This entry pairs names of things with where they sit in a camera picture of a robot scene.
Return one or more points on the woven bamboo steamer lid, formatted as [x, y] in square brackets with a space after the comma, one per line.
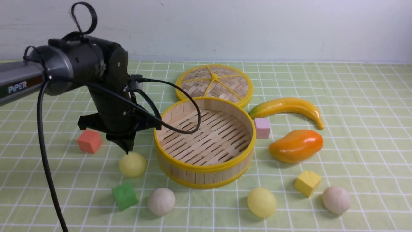
[217, 80]

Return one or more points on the yellow toy banana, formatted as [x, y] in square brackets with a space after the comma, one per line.
[288, 105]

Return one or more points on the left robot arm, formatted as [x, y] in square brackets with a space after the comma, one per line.
[92, 61]

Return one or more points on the orange toy mango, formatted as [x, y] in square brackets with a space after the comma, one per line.
[296, 146]

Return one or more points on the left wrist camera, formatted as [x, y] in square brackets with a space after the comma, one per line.
[135, 82]

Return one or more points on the red cube block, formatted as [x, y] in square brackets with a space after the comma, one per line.
[89, 141]

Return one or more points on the yellow bun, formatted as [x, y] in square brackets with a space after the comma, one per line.
[262, 202]
[132, 164]

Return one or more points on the white bun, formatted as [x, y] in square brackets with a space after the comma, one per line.
[161, 201]
[336, 199]

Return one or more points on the green checked tablecloth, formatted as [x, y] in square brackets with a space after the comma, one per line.
[366, 109]

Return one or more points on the green cube block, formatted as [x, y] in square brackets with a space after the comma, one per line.
[125, 196]

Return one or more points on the pink cube block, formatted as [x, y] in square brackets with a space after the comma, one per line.
[263, 128]

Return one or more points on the yellow cube block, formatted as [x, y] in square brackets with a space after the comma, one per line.
[307, 183]

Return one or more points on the bamboo steamer tray yellow rim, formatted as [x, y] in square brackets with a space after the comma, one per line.
[218, 153]

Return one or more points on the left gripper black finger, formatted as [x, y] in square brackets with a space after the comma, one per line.
[124, 141]

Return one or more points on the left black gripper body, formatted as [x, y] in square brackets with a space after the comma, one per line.
[120, 121]

